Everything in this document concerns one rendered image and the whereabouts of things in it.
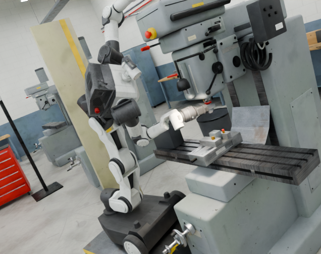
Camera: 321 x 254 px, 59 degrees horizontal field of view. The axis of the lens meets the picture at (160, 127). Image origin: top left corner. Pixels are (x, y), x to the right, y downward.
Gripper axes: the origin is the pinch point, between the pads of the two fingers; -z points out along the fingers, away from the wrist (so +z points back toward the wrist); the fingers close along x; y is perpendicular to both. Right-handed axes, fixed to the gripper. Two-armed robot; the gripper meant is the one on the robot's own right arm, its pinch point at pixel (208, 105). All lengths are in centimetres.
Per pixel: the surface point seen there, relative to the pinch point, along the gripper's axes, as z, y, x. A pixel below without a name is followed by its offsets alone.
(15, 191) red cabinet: 262, 108, 377
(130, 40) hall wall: -119, -104, 836
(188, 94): 12.0, -12.4, -5.3
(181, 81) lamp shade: 17.6, -22.8, -17.9
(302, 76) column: -73, 7, 4
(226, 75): -13.7, -15.1, -6.6
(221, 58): -13.5, -25.7, -6.6
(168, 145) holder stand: 25, 29, 45
